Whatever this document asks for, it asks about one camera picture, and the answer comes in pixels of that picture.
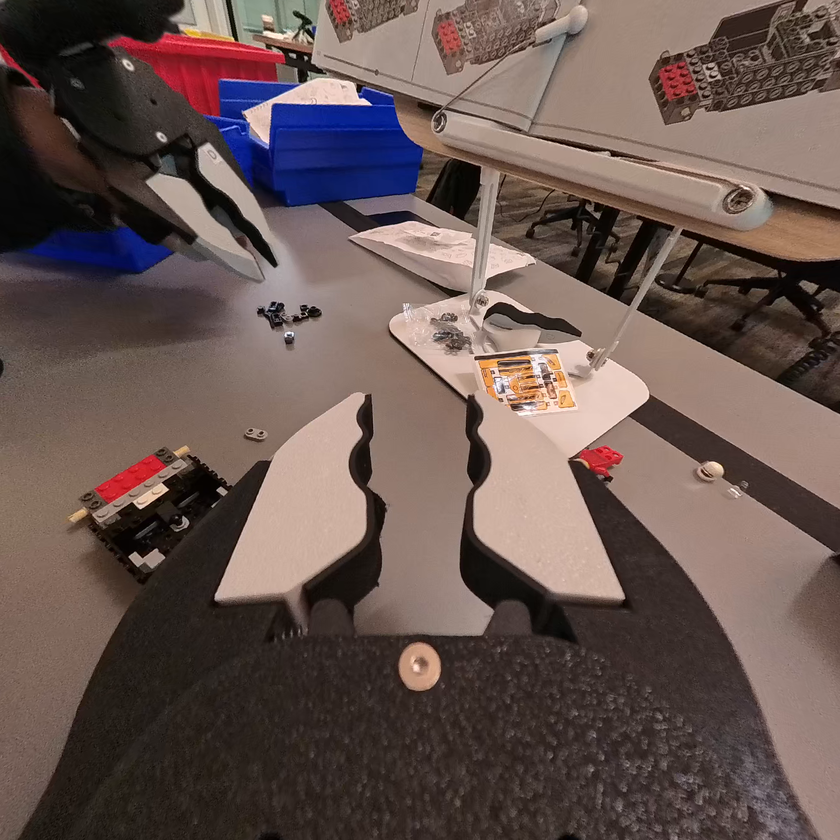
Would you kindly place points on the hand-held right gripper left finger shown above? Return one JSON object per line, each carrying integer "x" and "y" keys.
{"x": 302, "y": 518}

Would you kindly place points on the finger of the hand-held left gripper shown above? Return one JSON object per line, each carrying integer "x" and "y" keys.
{"x": 197, "y": 223}
{"x": 229, "y": 190}

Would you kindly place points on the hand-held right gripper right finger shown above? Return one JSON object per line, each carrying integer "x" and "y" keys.
{"x": 538, "y": 525}

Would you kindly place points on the small grey two-hole plate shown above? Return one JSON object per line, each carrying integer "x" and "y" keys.
{"x": 257, "y": 434}

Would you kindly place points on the blue plastic bin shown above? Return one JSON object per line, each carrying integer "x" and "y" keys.
{"x": 341, "y": 164}
{"x": 98, "y": 253}

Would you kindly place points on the pile of small black toy pieces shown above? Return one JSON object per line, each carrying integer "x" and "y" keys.
{"x": 289, "y": 312}

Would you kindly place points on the white book stand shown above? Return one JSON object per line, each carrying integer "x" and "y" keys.
{"x": 610, "y": 387}

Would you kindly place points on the toy brick car model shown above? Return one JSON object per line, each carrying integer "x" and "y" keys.
{"x": 131, "y": 476}

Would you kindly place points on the instruction booklet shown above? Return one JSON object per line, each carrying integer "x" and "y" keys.
{"x": 623, "y": 79}

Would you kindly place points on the person's left forearm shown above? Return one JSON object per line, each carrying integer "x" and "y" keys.
{"x": 26, "y": 216}

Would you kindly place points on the person's left hand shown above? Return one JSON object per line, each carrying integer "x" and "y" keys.
{"x": 59, "y": 144}

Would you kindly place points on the red object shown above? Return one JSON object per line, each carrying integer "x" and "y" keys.
{"x": 210, "y": 72}

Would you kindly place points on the red toy brick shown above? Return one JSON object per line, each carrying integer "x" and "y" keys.
{"x": 600, "y": 458}

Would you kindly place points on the yellow plastic bin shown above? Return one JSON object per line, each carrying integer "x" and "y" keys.
{"x": 203, "y": 31}

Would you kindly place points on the white folded paper sheet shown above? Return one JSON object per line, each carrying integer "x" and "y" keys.
{"x": 308, "y": 105}

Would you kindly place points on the orange sticker sheet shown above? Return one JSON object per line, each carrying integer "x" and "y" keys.
{"x": 525, "y": 380}

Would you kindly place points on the white round toy piece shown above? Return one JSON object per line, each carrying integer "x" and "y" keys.
{"x": 709, "y": 471}

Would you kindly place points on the grey plate with wavy black edge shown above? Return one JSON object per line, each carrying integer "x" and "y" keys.
{"x": 525, "y": 331}

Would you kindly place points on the tiny clear toy piece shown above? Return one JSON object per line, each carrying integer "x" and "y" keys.
{"x": 737, "y": 489}

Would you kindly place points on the printed white paper bag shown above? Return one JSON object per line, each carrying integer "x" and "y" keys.
{"x": 433, "y": 249}

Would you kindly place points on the clear plastic parts bag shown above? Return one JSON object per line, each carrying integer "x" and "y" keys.
{"x": 439, "y": 331}

